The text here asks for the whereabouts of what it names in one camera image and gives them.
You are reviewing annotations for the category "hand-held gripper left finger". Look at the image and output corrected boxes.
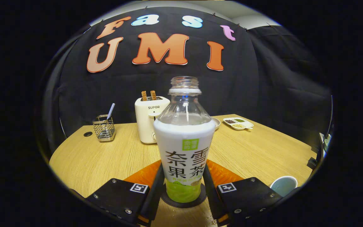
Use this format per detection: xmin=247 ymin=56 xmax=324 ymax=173
xmin=85 ymin=159 xmax=165 ymax=227

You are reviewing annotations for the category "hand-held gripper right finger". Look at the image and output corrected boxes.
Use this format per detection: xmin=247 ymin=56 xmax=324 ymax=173
xmin=203 ymin=159 xmax=283 ymax=227

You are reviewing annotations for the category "dark round coaster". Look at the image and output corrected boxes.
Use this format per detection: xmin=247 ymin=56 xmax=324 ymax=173
xmin=160 ymin=184 xmax=207 ymax=208

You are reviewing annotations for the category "clear juice bottle white label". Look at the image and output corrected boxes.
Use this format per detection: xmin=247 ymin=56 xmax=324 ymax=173
xmin=153 ymin=76 xmax=216 ymax=203

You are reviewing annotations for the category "white cup blue inside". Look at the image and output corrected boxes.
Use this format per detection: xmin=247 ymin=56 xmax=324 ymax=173
xmin=270 ymin=176 xmax=298 ymax=197

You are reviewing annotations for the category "wooden table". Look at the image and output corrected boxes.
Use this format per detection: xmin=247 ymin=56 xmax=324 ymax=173
xmin=49 ymin=114 xmax=317 ymax=227

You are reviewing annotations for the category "white toaster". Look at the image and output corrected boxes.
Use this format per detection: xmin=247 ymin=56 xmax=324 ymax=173
xmin=134 ymin=96 xmax=171 ymax=144

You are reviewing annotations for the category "white divided dish with seeds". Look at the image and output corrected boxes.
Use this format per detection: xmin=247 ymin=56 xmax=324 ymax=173
xmin=223 ymin=117 xmax=254 ymax=131

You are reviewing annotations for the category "white teal device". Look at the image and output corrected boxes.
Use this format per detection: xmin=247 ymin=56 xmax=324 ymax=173
xmin=319 ymin=132 xmax=331 ymax=158

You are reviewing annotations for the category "black backdrop cloth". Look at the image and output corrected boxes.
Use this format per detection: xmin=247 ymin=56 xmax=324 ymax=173
xmin=40 ymin=6 xmax=331 ymax=152

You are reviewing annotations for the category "metal wire utensil holder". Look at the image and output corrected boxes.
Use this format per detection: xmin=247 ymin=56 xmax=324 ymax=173
xmin=93 ymin=115 xmax=116 ymax=142

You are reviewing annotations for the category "white cable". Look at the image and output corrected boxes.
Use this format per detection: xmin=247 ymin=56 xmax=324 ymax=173
xmin=59 ymin=118 xmax=67 ymax=139

